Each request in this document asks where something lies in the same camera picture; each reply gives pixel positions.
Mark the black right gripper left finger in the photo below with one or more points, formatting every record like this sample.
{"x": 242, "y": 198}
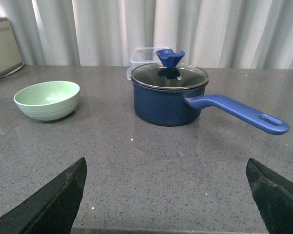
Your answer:
{"x": 53, "y": 208}

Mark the glass lid with blue knob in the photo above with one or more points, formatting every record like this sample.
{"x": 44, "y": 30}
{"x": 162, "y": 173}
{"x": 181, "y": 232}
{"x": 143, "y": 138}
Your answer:
{"x": 169, "y": 73}

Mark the cream toaster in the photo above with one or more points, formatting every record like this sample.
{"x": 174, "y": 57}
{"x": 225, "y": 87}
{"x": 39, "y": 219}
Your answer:
{"x": 10, "y": 56}

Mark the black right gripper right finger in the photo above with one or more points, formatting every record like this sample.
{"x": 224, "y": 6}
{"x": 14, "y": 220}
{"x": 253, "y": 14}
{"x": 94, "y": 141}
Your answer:
{"x": 273, "y": 195}

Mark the clear plastic container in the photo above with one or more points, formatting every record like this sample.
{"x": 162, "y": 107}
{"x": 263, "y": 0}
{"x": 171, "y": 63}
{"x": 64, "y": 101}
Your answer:
{"x": 142, "y": 56}

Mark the blue saucepan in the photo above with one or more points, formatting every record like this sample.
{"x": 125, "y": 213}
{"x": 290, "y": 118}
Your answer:
{"x": 181, "y": 107}

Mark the green bowl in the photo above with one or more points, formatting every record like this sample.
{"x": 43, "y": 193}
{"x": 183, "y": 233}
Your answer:
{"x": 48, "y": 101}

